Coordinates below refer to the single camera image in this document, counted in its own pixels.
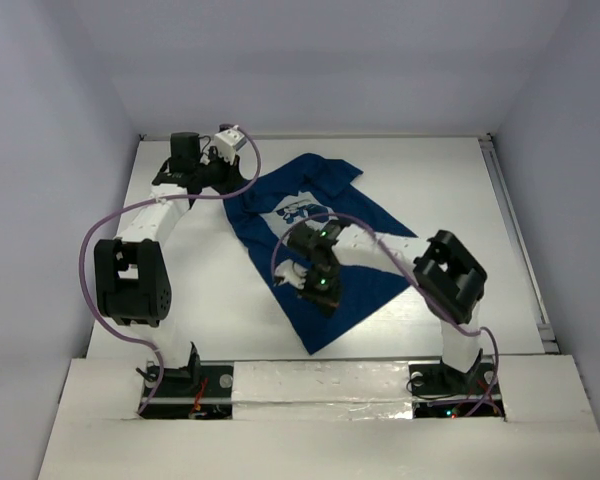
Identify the aluminium side rail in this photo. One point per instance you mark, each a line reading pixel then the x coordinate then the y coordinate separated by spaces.
pixel 545 329

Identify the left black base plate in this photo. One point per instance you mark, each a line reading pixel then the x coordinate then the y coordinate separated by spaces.
pixel 178 398

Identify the silver foil strip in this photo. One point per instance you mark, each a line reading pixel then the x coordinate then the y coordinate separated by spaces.
pixel 321 391

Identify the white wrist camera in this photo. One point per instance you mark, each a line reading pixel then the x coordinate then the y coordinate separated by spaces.
pixel 292 273
pixel 228 141

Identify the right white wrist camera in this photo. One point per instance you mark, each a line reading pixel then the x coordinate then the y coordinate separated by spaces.
pixel 292 273

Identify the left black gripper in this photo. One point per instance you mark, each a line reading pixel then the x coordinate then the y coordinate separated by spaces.
pixel 227 178

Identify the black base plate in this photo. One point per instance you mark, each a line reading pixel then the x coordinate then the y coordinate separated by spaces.
pixel 178 398
pixel 455 395

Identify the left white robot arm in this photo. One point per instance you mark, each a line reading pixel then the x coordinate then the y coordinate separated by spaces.
pixel 132 283

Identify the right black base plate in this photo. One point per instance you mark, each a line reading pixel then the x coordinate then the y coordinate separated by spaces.
pixel 455 395

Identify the blue t shirt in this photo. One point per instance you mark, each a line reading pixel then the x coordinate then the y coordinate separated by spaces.
pixel 311 198

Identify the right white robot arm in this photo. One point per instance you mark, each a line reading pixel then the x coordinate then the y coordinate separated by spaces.
pixel 446 275

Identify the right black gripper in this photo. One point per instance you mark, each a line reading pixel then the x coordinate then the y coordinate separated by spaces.
pixel 328 302

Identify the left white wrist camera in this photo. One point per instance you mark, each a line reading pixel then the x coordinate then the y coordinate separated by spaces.
pixel 228 141

